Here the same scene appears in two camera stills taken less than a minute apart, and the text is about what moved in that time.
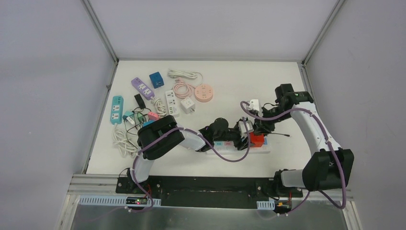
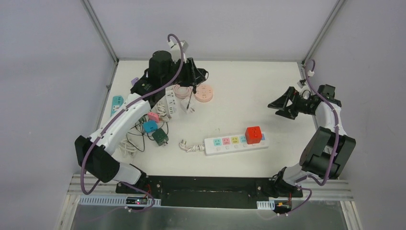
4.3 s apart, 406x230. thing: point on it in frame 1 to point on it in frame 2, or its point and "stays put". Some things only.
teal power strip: x=117 y=109 stays put
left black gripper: x=235 y=139 to x=193 y=74
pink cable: x=182 y=90 stays put
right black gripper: x=261 y=126 to x=281 y=103
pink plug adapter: x=152 y=116 stays put
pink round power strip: x=203 y=93 stays put
